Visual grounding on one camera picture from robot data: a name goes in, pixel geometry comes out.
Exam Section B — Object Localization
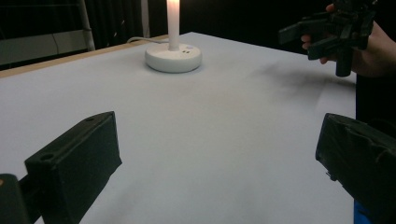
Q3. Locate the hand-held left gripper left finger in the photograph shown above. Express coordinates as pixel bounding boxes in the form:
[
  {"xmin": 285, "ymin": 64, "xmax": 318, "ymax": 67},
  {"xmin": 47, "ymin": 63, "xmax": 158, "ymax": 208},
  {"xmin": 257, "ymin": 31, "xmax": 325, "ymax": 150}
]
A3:
[{"xmin": 24, "ymin": 111, "xmax": 123, "ymax": 224}]

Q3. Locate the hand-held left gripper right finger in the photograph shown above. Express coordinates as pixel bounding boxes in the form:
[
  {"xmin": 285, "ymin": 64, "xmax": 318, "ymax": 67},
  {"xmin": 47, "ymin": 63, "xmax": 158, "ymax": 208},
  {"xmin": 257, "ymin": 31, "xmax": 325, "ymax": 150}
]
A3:
[{"xmin": 315, "ymin": 112, "xmax": 396, "ymax": 224}]

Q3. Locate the blue cloth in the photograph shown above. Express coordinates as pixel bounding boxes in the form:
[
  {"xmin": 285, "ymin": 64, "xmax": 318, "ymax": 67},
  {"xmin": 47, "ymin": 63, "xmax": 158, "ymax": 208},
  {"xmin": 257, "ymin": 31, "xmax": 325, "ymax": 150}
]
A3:
[{"xmin": 353, "ymin": 200, "xmax": 376, "ymax": 224}]

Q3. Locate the grey panel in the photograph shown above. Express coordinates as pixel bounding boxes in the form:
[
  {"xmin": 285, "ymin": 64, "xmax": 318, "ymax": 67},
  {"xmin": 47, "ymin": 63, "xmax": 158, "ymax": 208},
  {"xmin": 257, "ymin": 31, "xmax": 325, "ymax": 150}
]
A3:
[{"xmin": 0, "ymin": 30, "xmax": 90, "ymax": 67}]

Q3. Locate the white round lamp base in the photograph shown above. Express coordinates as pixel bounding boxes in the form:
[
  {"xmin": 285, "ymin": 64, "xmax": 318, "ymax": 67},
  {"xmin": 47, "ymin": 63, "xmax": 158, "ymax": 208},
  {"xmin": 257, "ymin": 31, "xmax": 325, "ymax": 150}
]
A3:
[{"xmin": 144, "ymin": 0, "xmax": 204, "ymax": 74}]

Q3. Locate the white metal stand pipe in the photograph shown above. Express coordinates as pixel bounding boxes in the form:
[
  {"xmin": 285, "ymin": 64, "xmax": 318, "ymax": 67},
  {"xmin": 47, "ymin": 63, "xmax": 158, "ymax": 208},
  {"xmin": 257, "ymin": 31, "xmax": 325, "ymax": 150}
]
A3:
[{"xmin": 77, "ymin": 0, "xmax": 96, "ymax": 52}]

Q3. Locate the black curtain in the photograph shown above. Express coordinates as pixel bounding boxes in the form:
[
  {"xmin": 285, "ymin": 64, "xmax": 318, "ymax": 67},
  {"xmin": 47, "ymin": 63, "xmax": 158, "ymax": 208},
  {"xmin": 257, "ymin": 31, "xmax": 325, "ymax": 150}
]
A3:
[{"xmin": 83, "ymin": 0, "xmax": 144, "ymax": 50}]

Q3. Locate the white lamp cable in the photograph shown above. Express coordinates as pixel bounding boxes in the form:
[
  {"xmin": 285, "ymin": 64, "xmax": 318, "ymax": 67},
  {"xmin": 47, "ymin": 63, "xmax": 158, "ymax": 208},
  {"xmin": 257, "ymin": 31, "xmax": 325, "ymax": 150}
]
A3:
[{"xmin": 126, "ymin": 35, "xmax": 171, "ymax": 45}]

